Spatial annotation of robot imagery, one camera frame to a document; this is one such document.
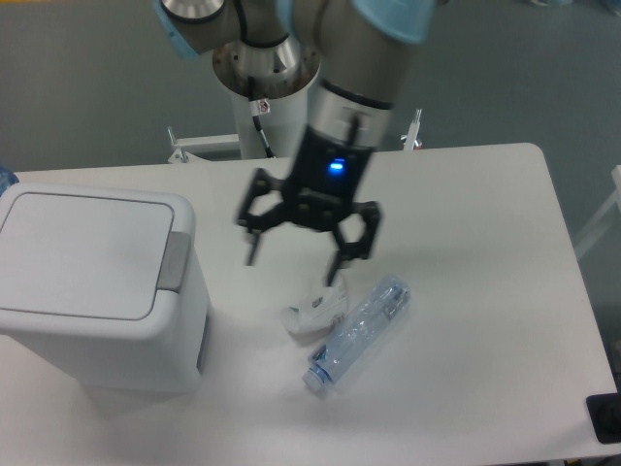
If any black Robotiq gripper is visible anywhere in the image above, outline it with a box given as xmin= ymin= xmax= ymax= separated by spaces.
xmin=236 ymin=126 xmax=382 ymax=286

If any grey trash can push button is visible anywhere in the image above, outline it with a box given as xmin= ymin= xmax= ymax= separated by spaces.
xmin=157 ymin=232 xmax=191 ymax=292

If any white plastic trash can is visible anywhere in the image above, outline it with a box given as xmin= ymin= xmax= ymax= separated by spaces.
xmin=1 ymin=183 xmax=211 ymax=393

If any white trash can lid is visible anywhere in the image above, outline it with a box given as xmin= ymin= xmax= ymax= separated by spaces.
xmin=1 ymin=192 xmax=174 ymax=320

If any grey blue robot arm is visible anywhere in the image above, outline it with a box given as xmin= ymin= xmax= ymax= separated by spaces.
xmin=153 ymin=1 xmax=436 ymax=274

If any blue object behind trash can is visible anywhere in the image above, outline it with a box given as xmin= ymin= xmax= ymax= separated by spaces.
xmin=0 ymin=165 xmax=19 ymax=195

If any crumpled white plastic wrapper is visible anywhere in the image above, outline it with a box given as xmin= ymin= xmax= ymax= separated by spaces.
xmin=279 ymin=274 xmax=348 ymax=335

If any clear plastic water bottle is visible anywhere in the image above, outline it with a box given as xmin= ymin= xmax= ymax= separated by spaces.
xmin=302 ymin=275 xmax=411 ymax=393

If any black device at table edge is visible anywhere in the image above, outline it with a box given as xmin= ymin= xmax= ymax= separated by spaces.
xmin=586 ymin=392 xmax=620 ymax=445

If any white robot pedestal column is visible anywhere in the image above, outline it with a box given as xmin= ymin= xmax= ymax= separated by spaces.
xmin=212 ymin=36 xmax=322 ymax=160

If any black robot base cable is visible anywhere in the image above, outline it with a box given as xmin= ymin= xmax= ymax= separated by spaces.
xmin=247 ymin=76 xmax=278 ymax=160

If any white pedestal base frame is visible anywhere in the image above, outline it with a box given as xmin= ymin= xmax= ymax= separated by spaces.
xmin=167 ymin=108 xmax=424 ymax=163

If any white frame at right edge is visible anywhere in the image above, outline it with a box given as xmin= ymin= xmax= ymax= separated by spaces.
xmin=573 ymin=165 xmax=620 ymax=261

